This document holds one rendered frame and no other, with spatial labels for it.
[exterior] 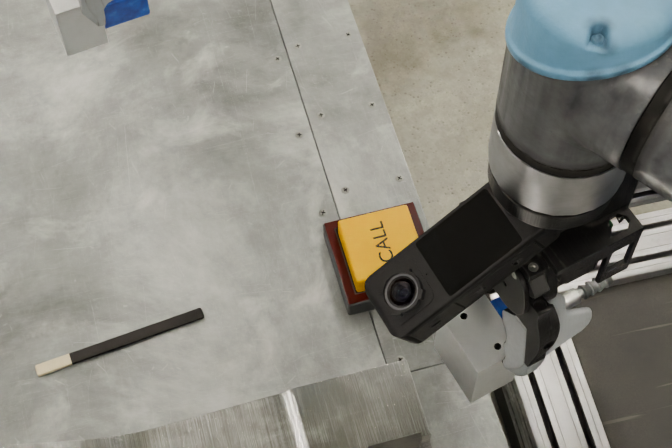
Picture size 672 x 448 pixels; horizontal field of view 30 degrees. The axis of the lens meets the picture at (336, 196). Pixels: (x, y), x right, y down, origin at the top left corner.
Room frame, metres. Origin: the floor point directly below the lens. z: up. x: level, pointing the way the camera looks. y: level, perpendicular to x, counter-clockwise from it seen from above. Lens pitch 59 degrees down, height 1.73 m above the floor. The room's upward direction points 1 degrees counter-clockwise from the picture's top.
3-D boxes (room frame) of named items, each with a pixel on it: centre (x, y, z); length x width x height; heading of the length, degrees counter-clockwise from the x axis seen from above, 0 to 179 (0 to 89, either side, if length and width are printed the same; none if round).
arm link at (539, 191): (0.37, -0.12, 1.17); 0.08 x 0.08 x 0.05
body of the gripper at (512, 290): (0.37, -0.13, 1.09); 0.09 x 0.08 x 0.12; 118
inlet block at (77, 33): (0.68, 0.17, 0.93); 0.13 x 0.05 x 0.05; 113
